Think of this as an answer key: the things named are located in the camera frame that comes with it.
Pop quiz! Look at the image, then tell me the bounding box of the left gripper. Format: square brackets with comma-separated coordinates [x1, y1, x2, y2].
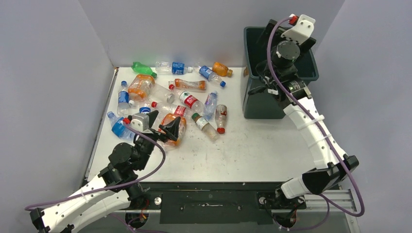
[135, 110, 180, 170]

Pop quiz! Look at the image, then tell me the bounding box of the crushed orange label bottle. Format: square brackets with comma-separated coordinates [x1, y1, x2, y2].
[160, 113, 187, 151]

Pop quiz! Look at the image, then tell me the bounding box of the Starbucks bottle green cap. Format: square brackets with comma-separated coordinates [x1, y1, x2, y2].
[191, 113, 219, 142]

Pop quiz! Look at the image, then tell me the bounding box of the clear bottle red cap label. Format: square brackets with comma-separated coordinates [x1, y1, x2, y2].
[215, 104, 227, 134]

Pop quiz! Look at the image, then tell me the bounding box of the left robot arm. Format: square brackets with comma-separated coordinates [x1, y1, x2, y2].
[24, 111, 181, 233]

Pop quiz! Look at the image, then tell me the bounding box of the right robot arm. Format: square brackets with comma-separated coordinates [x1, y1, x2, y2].
[241, 14, 359, 208]

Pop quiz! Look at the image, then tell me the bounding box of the dark green plastic bin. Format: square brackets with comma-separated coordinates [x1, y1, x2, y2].
[241, 27, 319, 119]

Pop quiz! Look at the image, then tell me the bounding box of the large Pepsi bottle blue cap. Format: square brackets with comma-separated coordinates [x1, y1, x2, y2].
[139, 107, 151, 114]

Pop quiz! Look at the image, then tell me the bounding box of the clear bottle silver cap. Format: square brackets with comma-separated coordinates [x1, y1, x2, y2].
[151, 84, 175, 103]

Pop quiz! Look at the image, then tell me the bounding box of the Nongfu bottle red white label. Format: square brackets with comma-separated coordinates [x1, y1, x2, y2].
[168, 84, 204, 113]

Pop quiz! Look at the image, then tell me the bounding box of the large orange label bottle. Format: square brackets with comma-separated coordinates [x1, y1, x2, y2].
[128, 74, 155, 101]

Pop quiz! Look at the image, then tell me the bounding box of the slim blue label bottle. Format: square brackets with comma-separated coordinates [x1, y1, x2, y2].
[117, 81, 130, 117]

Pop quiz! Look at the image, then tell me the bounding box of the blue label bottle left edge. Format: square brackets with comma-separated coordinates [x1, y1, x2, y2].
[107, 111, 135, 141]

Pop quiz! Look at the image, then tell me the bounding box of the small clear water bottle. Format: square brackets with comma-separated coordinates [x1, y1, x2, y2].
[203, 91, 218, 121]

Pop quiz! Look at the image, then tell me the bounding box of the flattened orange label bottle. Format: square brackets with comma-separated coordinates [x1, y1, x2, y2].
[168, 79, 207, 91]

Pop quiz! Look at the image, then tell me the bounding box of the clear bottle blue label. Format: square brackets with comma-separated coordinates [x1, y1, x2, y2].
[155, 62, 194, 75]

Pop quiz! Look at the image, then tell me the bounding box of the green plastic bottle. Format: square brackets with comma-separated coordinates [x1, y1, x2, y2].
[131, 62, 157, 79]

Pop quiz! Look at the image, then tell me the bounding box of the blue label bottle blue cap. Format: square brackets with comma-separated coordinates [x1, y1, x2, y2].
[198, 66, 226, 88]

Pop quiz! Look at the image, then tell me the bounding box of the orange juice bottle far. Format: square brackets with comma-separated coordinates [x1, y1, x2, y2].
[212, 62, 233, 77]

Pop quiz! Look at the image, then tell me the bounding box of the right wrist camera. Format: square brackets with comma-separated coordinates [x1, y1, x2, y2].
[281, 14, 316, 45]

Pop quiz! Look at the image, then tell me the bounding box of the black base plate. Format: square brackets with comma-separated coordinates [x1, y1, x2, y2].
[118, 182, 306, 225]

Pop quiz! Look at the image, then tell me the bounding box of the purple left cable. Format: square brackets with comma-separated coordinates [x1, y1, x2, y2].
[24, 123, 167, 212]

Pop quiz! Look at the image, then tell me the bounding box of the purple cable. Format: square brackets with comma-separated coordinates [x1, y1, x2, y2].
[24, 123, 167, 212]
[266, 17, 366, 217]

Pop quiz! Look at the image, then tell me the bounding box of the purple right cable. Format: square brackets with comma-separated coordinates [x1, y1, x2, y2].
[266, 17, 366, 217]

